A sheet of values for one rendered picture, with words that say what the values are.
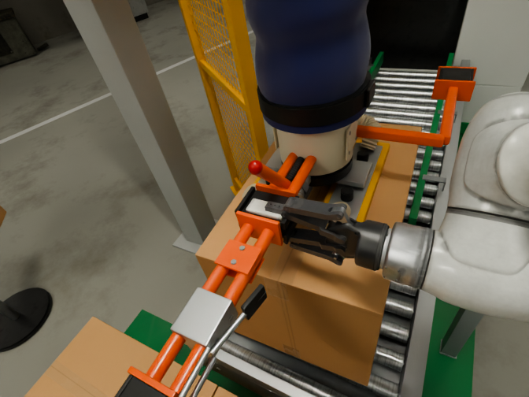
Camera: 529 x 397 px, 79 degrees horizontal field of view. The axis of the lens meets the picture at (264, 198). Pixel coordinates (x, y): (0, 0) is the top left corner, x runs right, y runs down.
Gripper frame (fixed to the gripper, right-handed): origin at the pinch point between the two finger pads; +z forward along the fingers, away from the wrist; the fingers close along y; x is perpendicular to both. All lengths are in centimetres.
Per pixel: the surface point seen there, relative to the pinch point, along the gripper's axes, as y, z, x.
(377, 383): 66, -24, 2
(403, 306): 66, -27, 29
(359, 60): -19.2, -9.5, 22.4
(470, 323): 87, -51, 43
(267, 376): 60, 5, -11
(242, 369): 60, 12, -12
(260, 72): -18.3, 7.4, 18.0
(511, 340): 120, -75, 60
